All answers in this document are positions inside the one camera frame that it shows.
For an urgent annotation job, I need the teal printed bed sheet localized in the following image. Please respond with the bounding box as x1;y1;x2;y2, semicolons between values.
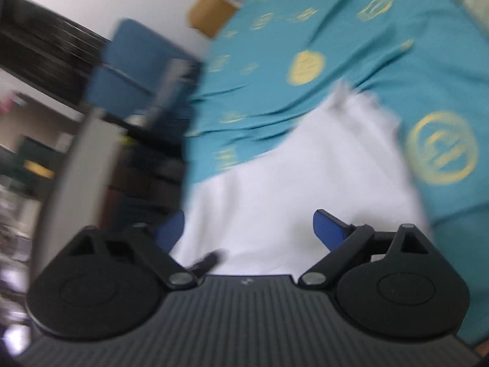
183;0;489;348

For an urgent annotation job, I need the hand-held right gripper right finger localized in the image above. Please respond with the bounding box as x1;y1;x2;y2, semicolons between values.
299;209;432;287

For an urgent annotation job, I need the black shelf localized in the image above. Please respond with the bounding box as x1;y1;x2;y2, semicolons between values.
0;0;111;113

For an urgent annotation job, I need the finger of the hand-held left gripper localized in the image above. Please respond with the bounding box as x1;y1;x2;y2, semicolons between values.
190;250;227;277

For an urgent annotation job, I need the white t-shirt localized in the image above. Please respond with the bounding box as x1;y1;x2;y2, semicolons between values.
170;78;434;276

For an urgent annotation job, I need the blue chair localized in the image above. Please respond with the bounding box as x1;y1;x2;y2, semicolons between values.
85;18;205;150

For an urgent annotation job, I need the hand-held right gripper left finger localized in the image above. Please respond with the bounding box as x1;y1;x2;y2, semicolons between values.
71;210;197;290

